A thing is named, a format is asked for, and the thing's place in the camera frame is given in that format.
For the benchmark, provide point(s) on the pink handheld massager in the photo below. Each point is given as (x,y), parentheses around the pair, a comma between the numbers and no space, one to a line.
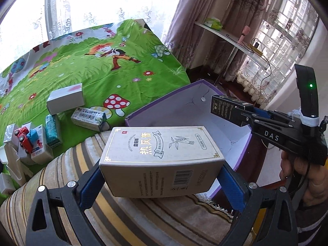
(244,33)

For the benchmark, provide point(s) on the mauve curtain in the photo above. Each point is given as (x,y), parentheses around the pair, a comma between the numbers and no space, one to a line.
(280,34)

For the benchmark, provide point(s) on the beige medicine box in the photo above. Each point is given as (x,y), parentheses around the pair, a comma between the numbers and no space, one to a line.
(160,162)

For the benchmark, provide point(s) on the teal patterned box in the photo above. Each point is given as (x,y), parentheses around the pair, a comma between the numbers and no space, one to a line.
(53,132)

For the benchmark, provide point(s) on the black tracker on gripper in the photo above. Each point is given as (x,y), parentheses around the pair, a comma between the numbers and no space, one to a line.
(308,92)

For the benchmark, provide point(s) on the green cartoon tablecloth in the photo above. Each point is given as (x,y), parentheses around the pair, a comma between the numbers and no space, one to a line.
(122,60)

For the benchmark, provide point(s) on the white green medicine box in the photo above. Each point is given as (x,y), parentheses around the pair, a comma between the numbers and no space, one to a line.
(94,120)

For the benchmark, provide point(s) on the white pink plain box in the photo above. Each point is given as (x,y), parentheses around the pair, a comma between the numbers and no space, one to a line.
(64,99)

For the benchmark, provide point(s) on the black small box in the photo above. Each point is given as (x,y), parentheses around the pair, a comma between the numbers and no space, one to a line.
(231,109)

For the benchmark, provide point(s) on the white box stack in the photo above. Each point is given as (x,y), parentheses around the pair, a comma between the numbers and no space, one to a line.
(6,184)

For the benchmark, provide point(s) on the green tissue pack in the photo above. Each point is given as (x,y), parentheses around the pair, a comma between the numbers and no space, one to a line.
(213,23)

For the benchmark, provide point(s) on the white wall shelf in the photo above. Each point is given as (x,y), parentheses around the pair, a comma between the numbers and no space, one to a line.
(227,37)

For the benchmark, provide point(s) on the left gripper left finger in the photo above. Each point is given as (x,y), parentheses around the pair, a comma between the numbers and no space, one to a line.
(45,226)

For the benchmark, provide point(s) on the purple cardboard box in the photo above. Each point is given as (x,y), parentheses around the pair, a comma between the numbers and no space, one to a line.
(190,106)

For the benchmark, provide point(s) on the white blue medicine box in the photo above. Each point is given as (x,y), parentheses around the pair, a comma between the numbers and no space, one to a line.
(41,152)

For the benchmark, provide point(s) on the red blue toy truck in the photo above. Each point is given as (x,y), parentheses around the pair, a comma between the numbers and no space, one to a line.
(26,137)

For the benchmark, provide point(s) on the striped sofa cushion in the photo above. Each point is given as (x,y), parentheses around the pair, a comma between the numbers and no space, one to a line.
(187,220)

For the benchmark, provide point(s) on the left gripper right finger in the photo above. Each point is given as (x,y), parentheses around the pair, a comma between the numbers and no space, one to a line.
(279,224)

